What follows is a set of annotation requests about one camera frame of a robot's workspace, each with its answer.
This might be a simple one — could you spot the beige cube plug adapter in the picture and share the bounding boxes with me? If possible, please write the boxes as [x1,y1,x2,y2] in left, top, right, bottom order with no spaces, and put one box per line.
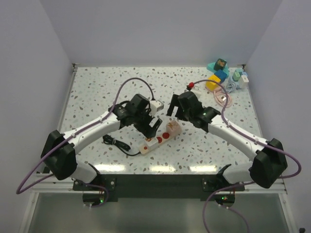
[166,120,182,135]

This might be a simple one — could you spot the beige power strip red sockets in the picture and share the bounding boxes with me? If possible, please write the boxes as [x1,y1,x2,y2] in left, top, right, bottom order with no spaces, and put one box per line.
[139,130,178,155]

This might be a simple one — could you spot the black power strip cable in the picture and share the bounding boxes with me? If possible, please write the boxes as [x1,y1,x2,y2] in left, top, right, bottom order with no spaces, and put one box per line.
[102,134,141,156]

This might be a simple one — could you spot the white cube plug adapter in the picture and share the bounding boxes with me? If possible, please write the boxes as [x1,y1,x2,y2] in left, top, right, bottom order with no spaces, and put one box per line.
[145,138,158,148]

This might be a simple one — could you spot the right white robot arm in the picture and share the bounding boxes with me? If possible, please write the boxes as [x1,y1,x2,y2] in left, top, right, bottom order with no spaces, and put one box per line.
[167,91,288,191]

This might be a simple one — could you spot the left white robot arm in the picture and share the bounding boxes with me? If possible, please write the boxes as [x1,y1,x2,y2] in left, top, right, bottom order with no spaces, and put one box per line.
[41,94,164,190]

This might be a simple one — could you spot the yellow cube socket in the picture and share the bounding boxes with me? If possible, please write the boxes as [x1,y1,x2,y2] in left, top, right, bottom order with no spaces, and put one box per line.
[206,74,221,91]

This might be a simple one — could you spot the blue cube socket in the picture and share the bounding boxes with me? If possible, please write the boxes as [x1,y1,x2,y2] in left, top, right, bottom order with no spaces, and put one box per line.
[214,69,228,83]

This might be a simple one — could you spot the teal power strip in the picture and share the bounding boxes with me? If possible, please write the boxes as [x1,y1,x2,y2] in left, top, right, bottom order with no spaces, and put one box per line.
[206,62,230,80]

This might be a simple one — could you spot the green small charger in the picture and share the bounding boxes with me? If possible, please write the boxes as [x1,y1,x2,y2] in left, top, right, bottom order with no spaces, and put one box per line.
[232,71,241,82]

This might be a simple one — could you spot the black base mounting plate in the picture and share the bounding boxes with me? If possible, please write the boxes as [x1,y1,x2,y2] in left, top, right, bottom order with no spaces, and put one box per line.
[72,173,245,202]

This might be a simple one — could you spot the white charger block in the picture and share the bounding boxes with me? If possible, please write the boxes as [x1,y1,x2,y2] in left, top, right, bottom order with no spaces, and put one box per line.
[238,75,249,89]

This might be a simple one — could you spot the pink coiled cable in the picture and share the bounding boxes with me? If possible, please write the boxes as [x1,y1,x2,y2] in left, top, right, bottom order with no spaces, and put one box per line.
[206,85,234,107]

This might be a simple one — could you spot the light blue coiled cable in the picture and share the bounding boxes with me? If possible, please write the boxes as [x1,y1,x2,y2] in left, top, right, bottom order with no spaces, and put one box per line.
[223,80,241,94]

